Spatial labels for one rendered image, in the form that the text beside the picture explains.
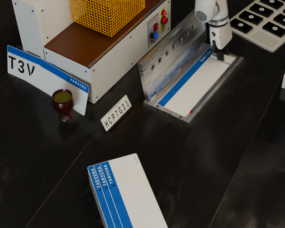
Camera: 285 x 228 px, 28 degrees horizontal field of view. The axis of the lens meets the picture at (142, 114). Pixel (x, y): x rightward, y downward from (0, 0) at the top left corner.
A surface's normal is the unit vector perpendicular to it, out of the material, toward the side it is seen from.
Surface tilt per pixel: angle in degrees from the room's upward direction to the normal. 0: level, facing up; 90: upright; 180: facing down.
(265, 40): 0
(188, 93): 0
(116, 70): 90
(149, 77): 81
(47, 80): 69
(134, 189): 0
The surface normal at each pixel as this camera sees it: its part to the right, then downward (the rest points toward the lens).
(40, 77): -0.60, 0.29
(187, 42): 0.81, 0.28
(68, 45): -0.03, -0.69
